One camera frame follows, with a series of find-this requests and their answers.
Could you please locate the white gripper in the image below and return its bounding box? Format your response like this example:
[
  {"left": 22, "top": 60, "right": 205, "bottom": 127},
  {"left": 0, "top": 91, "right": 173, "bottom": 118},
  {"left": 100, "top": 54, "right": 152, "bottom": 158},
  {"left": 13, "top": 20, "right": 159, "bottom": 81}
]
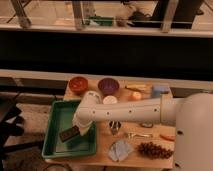
[{"left": 73, "top": 117, "right": 92, "bottom": 136}]

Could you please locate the dark brown eraser block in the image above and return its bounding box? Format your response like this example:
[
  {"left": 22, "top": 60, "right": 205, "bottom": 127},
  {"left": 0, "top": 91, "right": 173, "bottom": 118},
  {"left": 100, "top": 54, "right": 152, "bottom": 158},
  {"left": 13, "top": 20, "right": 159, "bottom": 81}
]
[{"left": 59, "top": 126, "right": 80, "bottom": 142}]

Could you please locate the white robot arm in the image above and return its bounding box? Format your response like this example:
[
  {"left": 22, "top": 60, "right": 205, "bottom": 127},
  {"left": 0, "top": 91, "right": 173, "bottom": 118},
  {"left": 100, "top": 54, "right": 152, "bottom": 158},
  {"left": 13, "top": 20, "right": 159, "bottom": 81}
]
[{"left": 73, "top": 91, "right": 213, "bottom": 171}]

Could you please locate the green plastic tray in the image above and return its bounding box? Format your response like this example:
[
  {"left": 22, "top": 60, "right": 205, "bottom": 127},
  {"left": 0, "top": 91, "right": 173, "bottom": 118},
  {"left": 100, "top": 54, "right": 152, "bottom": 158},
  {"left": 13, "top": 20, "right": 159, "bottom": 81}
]
[{"left": 42, "top": 100, "right": 97, "bottom": 159}]

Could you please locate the small metal cup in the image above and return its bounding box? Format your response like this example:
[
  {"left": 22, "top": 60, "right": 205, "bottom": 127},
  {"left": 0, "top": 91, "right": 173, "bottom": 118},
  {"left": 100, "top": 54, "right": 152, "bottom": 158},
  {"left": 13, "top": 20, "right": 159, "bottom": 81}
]
[{"left": 109, "top": 121, "right": 121, "bottom": 135}]

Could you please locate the orange bowl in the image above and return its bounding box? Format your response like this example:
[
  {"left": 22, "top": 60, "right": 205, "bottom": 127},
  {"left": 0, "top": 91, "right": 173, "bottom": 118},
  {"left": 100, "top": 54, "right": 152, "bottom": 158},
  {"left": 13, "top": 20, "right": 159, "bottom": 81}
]
[{"left": 68, "top": 76, "right": 88, "bottom": 94}]

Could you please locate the purple bowl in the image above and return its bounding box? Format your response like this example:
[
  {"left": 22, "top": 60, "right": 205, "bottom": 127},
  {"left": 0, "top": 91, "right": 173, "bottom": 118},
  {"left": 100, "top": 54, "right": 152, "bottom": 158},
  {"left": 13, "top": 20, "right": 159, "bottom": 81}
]
[{"left": 98, "top": 78, "right": 120, "bottom": 96}]

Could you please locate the light blue cloth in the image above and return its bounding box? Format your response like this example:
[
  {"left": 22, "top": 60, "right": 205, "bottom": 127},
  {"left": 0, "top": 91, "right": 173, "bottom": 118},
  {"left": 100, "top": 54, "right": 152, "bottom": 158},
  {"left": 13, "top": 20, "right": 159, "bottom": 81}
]
[{"left": 108, "top": 140, "right": 134, "bottom": 162}]

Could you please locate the metal fork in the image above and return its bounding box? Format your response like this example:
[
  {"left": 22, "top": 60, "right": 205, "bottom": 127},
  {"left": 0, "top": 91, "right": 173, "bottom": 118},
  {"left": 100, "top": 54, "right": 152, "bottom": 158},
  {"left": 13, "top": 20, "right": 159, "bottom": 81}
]
[{"left": 124, "top": 132, "right": 153, "bottom": 138}]

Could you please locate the peach coloured fruit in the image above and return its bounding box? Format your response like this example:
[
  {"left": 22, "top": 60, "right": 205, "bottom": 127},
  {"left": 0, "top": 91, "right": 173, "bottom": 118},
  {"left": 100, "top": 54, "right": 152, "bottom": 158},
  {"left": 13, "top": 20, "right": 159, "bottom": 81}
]
[{"left": 130, "top": 91, "right": 142, "bottom": 101}]

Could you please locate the brown pine cone cluster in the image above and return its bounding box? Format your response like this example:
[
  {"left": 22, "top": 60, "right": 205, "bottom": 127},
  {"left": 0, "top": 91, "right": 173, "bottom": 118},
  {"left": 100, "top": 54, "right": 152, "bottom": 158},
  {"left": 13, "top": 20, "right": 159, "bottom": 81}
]
[{"left": 138, "top": 142, "right": 173, "bottom": 159}]

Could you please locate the black chair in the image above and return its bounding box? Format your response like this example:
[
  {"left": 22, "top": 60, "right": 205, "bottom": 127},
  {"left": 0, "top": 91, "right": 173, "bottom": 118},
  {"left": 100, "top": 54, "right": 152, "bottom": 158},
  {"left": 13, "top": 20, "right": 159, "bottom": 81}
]
[{"left": 0, "top": 95, "right": 44, "bottom": 171}]

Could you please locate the red orange carrot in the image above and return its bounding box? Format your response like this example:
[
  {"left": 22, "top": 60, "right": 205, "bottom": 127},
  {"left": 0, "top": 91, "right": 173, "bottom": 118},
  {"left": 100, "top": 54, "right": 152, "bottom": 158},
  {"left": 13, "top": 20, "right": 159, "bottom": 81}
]
[{"left": 159, "top": 134, "right": 175, "bottom": 141}]

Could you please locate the green bin in background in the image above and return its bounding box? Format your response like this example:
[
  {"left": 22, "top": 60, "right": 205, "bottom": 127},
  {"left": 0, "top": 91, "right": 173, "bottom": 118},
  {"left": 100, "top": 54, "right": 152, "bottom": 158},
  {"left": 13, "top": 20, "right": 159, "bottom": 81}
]
[{"left": 86, "top": 16, "right": 114, "bottom": 26}]

